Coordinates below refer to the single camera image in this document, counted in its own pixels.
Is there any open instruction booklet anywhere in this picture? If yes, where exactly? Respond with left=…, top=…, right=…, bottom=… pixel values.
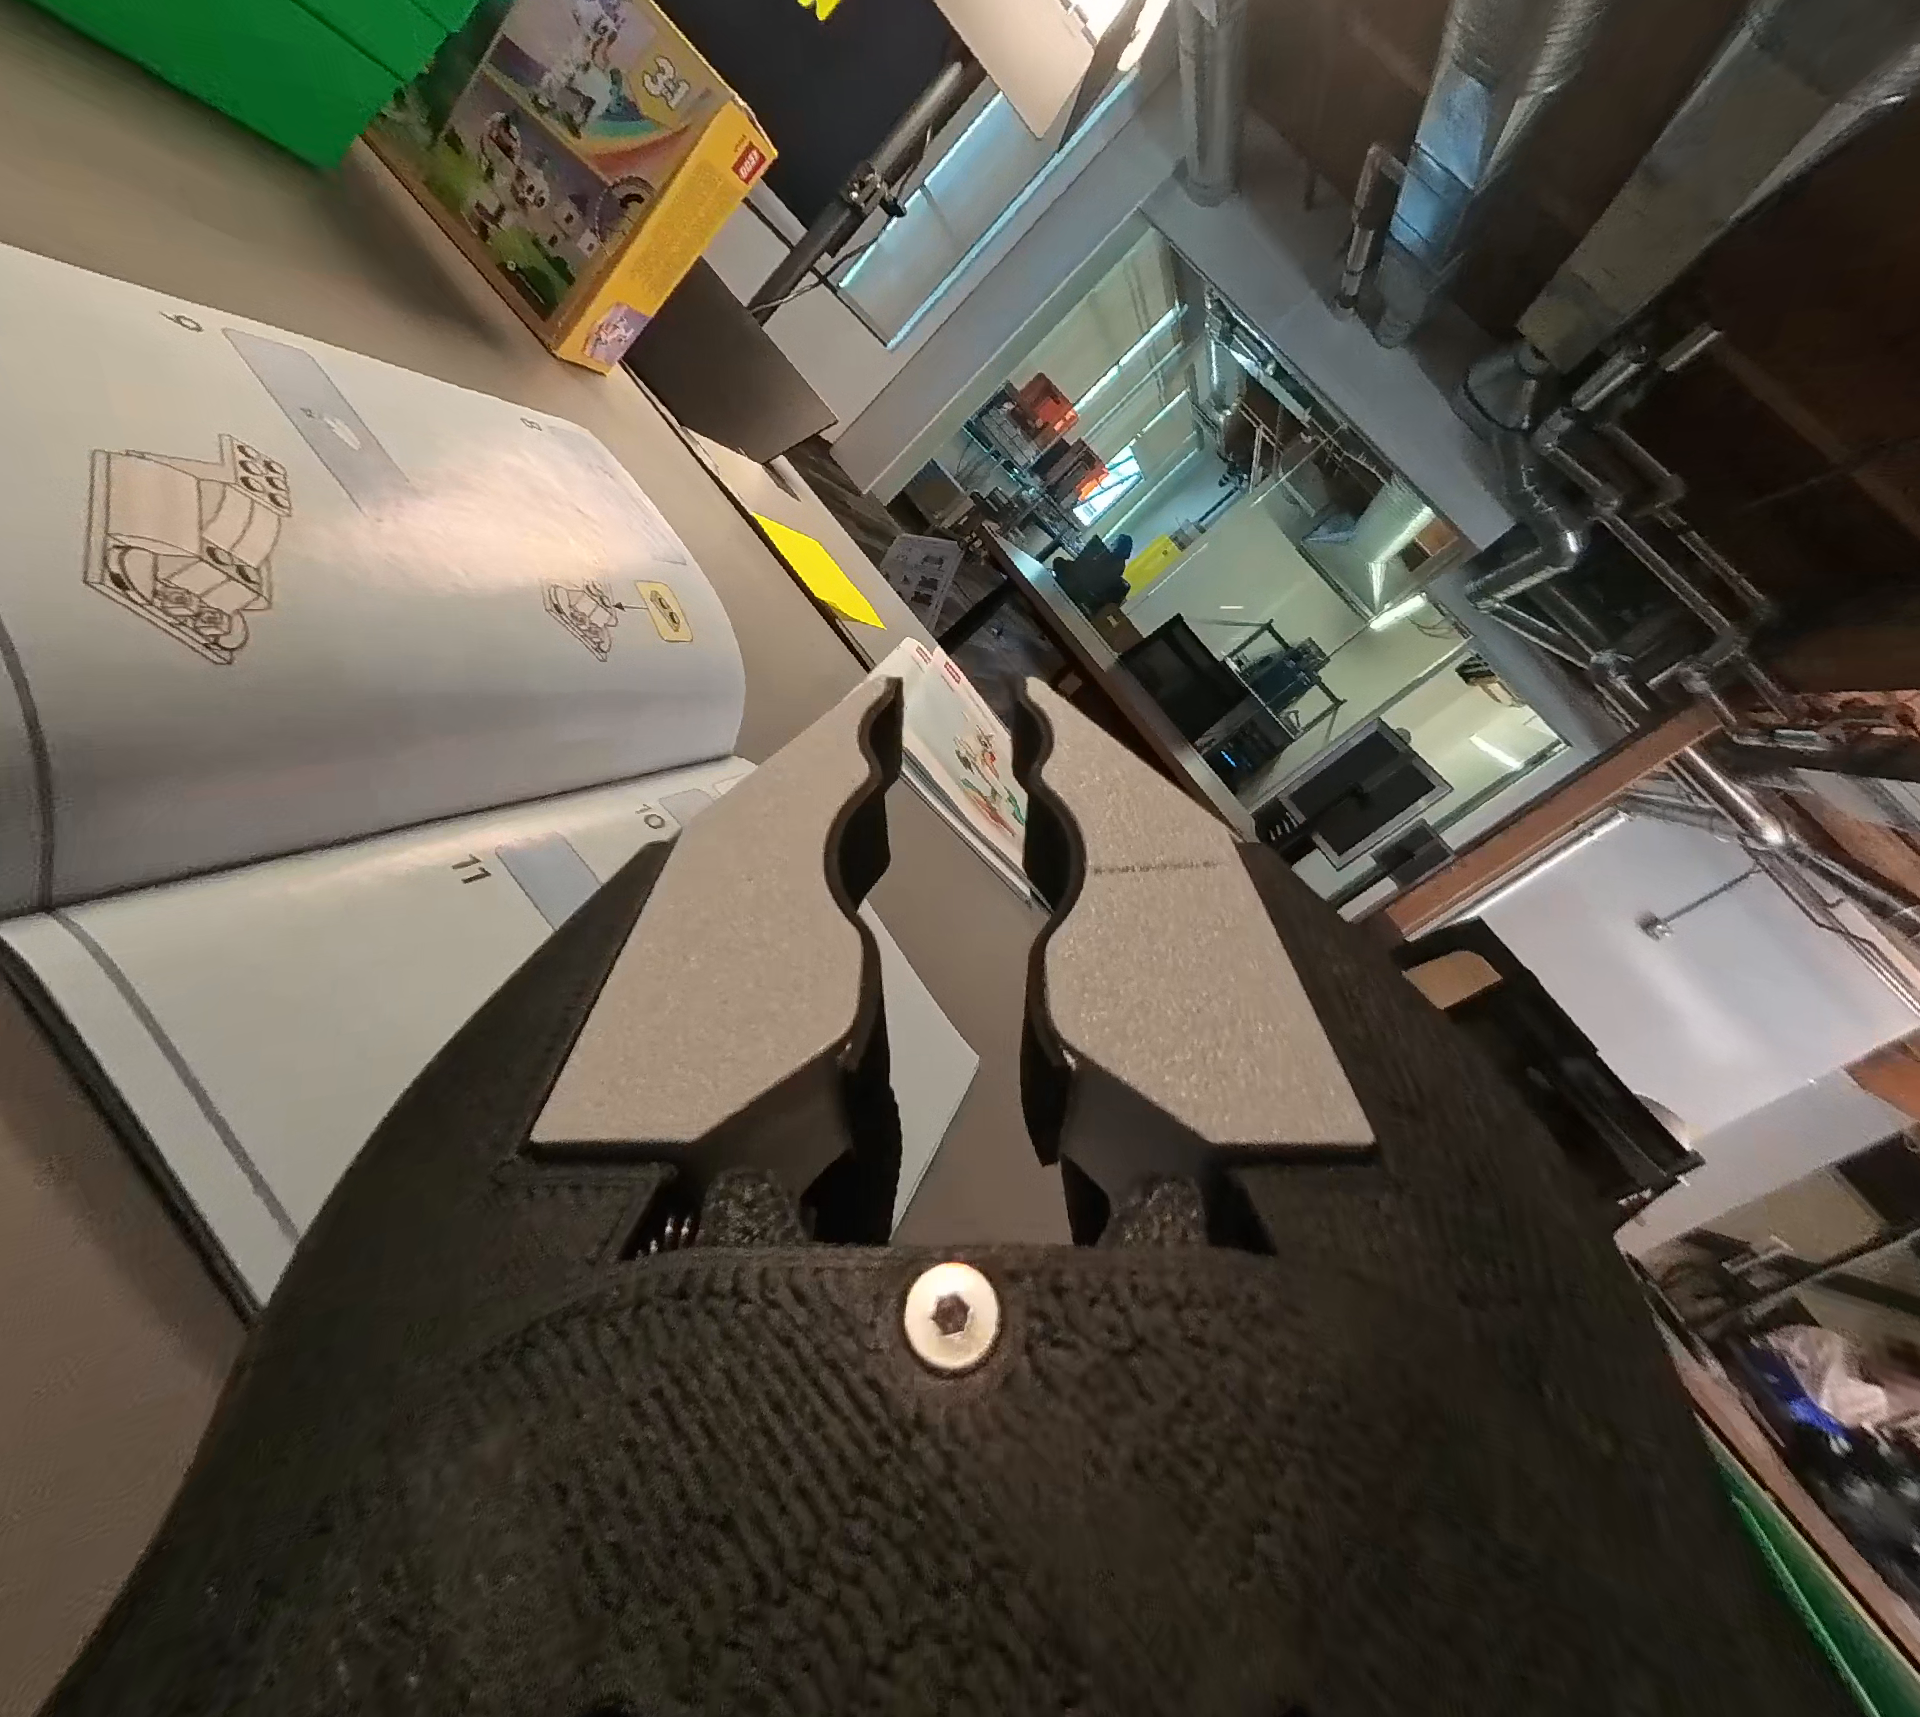
left=0, top=246, right=980, bottom=1314

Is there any yellow paper sheet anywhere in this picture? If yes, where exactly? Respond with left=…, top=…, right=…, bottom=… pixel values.
left=750, top=509, right=888, bottom=631

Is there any black equipment cart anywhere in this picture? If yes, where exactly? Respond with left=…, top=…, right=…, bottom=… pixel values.
left=1402, top=915, right=1701, bottom=1210

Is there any black light stand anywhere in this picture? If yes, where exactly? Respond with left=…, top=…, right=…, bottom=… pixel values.
left=750, top=59, right=978, bottom=314

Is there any metal storage shelf rack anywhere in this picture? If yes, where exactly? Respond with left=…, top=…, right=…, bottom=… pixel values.
left=957, top=374, right=1120, bottom=519

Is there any thin silver corrugated duct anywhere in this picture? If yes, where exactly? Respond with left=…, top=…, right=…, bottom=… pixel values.
left=1172, top=0, right=1246, bottom=204

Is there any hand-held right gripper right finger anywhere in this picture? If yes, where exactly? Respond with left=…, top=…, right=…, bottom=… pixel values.
left=1012, top=679, right=1378, bottom=1213

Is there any dark grey flat panel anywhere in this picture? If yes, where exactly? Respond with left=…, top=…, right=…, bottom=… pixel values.
left=620, top=254, right=836, bottom=466

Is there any white printed floor sign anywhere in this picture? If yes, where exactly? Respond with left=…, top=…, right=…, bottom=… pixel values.
left=884, top=532, right=962, bottom=631

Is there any small closed instruction booklet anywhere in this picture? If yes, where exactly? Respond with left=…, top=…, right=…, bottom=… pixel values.
left=878, top=642, right=1052, bottom=909

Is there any long wooden workbench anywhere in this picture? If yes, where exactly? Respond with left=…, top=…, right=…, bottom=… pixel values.
left=988, top=523, right=1261, bottom=843

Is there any silver corrugated air duct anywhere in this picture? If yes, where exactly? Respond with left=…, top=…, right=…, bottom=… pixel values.
left=1519, top=0, right=1920, bottom=376
left=1371, top=0, right=1740, bottom=346

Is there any brown wooden beam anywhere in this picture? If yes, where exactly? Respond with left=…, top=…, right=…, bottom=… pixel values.
left=1387, top=706, right=1726, bottom=939

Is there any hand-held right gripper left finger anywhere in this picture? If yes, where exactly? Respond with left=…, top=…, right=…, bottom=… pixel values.
left=527, top=678, right=909, bottom=1216

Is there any metal exhaust hood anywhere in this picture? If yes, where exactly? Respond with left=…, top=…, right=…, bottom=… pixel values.
left=1300, top=479, right=1458, bottom=581

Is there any yellow lego set box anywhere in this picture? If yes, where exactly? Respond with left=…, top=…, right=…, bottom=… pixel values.
left=364, top=0, right=780, bottom=374

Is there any grey ceiling pipe cluster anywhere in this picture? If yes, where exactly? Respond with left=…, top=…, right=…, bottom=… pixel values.
left=1462, top=323, right=1793, bottom=731

